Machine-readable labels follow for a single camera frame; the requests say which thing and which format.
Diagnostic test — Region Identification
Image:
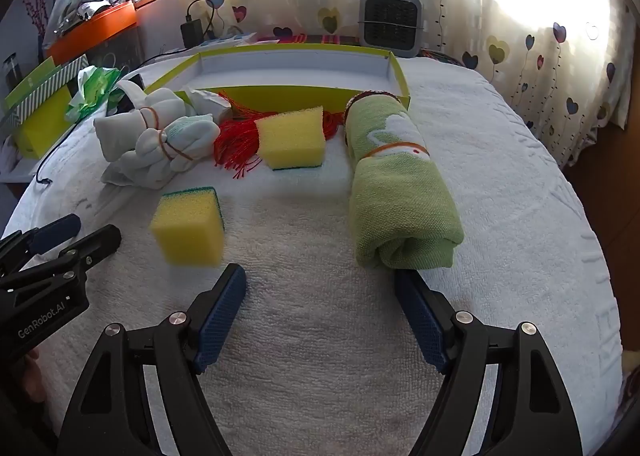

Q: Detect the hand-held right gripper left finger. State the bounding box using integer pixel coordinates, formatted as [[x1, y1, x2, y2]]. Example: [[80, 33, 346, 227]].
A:
[[57, 263, 247, 456]]

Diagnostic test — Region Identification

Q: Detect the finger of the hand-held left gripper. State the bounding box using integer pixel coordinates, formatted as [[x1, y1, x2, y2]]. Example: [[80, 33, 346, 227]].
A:
[[0, 215, 82, 269], [0, 225, 122, 294]]

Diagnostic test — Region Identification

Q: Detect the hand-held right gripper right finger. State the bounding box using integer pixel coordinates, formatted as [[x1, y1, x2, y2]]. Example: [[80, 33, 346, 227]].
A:
[[393, 269, 583, 456]]

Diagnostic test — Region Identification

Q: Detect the yellow sponge with green pad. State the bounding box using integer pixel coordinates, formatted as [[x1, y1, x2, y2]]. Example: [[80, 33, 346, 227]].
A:
[[150, 186, 226, 268], [255, 105, 327, 171]]

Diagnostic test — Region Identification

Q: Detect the white sock bundle mint cuff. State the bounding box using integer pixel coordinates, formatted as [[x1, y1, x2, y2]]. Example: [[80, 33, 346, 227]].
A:
[[102, 116, 221, 189]]

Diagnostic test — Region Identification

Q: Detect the white sock bundle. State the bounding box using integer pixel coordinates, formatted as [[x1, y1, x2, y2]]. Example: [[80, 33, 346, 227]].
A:
[[94, 89, 188, 162]]

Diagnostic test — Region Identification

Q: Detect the green towel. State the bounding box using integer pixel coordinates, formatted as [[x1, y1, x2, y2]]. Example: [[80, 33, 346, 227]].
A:
[[344, 90, 465, 271]]

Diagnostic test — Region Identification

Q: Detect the red string bundle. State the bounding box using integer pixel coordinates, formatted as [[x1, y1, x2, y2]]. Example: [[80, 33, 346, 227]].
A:
[[214, 91, 351, 179]]

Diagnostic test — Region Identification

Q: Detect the white cloth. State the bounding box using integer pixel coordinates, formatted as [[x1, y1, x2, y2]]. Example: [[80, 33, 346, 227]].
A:
[[182, 85, 232, 124]]

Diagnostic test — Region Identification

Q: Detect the yellow-green shallow cardboard box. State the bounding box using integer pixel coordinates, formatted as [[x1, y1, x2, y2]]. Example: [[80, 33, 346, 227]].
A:
[[144, 47, 412, 112]]

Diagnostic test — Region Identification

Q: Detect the green striped gift box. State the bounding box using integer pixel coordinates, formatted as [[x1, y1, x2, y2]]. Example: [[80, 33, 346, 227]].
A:
[[5, 56, 88, 159]]

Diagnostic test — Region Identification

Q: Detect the green plastic bag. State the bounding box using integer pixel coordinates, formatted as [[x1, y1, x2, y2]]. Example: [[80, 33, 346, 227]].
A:
[[65, 65, 126, 123]]

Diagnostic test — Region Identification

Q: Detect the black phone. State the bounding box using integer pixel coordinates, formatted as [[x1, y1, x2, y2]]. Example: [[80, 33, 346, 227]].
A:
[[107, 79, 147, 117]]

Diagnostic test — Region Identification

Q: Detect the dark glass jar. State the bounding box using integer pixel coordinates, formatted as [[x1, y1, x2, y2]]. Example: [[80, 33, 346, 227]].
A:
[[0, 54, 21, 92]]

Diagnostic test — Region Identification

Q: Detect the black power adapter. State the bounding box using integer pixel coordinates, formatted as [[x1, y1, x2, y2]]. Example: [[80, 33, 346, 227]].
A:
[[180, 19, 205, 48]]

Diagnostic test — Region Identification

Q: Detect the pile of plastic bags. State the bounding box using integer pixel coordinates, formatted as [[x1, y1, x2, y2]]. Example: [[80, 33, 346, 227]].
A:
[[42, 0, 141, 44]]

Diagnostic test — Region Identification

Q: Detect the white power strip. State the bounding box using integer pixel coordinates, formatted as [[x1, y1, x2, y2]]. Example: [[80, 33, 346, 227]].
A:
[[192, 32, 258, 50]]

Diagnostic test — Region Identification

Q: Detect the plaid blanket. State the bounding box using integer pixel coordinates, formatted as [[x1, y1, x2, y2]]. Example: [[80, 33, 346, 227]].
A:
[[257, 34, 468, 68]]

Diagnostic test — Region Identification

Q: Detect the grey portable fan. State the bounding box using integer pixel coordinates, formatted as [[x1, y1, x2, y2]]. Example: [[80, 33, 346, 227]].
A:
[[358, 0, 425, 58]]

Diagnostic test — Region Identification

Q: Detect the heart print curtain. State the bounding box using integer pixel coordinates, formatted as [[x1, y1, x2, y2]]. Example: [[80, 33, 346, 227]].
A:
[[165, 0, 636, 167]]

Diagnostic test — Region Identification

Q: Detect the pink branch wall decal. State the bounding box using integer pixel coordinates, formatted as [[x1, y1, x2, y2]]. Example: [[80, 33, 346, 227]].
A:
[[20, 0, 56, 37]]

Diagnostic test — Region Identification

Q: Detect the black adapter cable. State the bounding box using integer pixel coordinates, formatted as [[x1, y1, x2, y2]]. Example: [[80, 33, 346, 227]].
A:
[[187, 0, 223, 37]]

